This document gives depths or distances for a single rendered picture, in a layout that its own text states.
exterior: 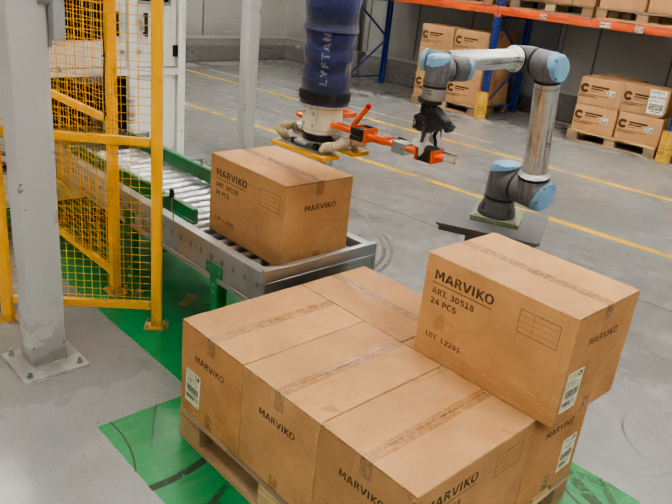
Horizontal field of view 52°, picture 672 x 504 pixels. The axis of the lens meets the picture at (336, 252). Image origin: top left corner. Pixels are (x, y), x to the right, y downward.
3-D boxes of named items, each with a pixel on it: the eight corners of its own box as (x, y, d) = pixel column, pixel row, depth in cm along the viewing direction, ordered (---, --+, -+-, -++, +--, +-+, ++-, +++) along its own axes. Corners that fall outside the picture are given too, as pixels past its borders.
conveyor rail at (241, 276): (48, 172, 454) (46, 144, 447) (56, 171, 458) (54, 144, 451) (258, 311, 304) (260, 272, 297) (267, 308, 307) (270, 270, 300)
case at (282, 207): (208, 228, 351) (211, 152, 336) (271, 216, 378) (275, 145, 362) (281, 270, 312) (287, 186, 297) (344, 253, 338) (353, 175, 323)
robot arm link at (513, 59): (525, 42, 310) (418, 43, 270) (548, 47, 301) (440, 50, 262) (519, 68, 315) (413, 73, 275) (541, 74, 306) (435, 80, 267)
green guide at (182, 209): (51, 150, 451) (51, 136, 447) (67, 148, 458) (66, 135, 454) (180, 227, 346) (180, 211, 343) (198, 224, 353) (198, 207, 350)
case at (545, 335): (412, 347, 260) (429, 250, 245) (476, 321, 286) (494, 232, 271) (551, 429, 220) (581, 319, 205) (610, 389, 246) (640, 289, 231)
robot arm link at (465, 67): (458, 53, 268) (436, 52, 261) (481, 59, 260) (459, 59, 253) (453, 77, 272) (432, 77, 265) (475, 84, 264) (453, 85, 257)
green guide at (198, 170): (127, 143, 486) (127, 130, 483) (140, 142, 493) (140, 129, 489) (264, 211, 382) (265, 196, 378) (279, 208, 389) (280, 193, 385)
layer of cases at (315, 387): (180, 405, 278) (182, 318, 263) (355, 338, 343) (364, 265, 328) (397, 605, 200) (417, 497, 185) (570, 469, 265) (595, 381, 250)
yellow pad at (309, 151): (270, 143, 308) (271, 132, 306) (287, 141, 315) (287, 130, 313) (322, 162, 287) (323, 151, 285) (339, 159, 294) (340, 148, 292)
